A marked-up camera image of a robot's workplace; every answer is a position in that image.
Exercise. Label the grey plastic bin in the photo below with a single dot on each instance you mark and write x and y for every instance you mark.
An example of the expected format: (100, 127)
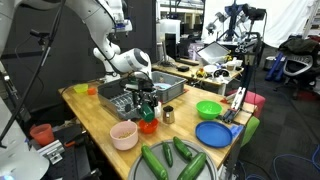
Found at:
(174, 91)

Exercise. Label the right large cucumber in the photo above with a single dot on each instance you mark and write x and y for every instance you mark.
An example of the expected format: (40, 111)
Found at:
(193, 168)

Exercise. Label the steel cup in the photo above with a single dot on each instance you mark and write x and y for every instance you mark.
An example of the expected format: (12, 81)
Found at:
(168, 115)

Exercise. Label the pink bowl with handle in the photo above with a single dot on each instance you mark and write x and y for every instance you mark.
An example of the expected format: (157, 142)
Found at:
(124, 135)

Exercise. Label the grey dish rack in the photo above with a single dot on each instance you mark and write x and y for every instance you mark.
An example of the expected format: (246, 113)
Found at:
(115, 98)

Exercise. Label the clear plastic storage box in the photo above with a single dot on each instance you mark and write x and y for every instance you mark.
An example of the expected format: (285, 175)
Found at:
(213, 53)

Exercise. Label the large left cucumber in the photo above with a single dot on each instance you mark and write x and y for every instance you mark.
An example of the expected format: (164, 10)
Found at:
(154, 164)

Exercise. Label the black office chair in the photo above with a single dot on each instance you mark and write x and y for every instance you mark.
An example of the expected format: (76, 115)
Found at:
(301, 66)

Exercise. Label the camera stand with clamp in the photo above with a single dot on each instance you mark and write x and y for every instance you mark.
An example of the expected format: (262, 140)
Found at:
(250, 48)

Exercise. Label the pink stool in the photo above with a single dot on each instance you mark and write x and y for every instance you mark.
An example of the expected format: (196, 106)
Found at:
(257, 100)

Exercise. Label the yellow-green small bowl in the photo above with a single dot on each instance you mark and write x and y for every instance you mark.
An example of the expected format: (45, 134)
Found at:
(80, 88)

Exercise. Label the light green bowl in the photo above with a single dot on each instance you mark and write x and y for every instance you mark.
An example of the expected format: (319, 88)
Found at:
(208, 110)

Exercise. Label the orange bowl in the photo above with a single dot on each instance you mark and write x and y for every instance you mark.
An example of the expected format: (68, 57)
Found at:
(148, 127)

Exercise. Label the small orange cup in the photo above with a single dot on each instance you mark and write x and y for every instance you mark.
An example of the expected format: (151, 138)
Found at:
(91, 91)

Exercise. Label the wooden background desk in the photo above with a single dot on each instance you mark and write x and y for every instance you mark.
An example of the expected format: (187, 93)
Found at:
(190, 75)

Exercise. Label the light blue plate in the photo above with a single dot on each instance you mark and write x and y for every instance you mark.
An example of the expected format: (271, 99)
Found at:
(162, 86)

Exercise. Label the small thin cucumber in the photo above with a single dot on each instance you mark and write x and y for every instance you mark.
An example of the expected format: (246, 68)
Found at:
(167, 154)

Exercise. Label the green chair seat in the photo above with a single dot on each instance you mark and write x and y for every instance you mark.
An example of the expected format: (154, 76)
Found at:
(251, 127)

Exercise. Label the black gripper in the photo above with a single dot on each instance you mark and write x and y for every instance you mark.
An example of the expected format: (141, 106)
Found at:
(143, 92)

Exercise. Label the middle short cucumber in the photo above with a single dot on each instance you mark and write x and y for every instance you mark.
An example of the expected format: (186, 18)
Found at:
(182, 148)

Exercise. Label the red-orange plastic cup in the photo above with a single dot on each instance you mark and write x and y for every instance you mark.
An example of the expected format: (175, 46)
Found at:
(42, 134)

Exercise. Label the large cucumber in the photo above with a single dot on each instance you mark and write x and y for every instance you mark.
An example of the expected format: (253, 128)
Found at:
(154, 164)
(193, 168)

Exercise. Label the grey round tray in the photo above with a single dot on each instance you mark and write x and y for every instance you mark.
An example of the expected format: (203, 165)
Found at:
(140, 170)

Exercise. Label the white cup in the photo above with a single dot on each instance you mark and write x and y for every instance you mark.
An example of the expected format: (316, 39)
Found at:
(157, 110)

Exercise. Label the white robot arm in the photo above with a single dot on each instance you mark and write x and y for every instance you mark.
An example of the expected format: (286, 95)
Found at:
(101, 17)

